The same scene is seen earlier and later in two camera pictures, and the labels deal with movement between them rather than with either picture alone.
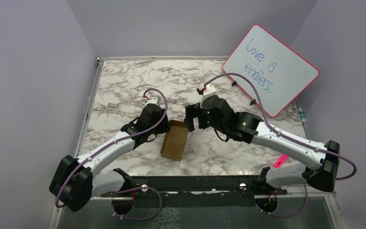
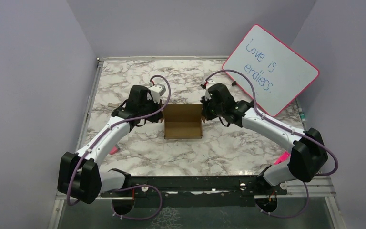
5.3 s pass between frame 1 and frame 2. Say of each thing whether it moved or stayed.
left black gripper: moved
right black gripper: moved
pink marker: stayed
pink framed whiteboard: stayed
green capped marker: stayed
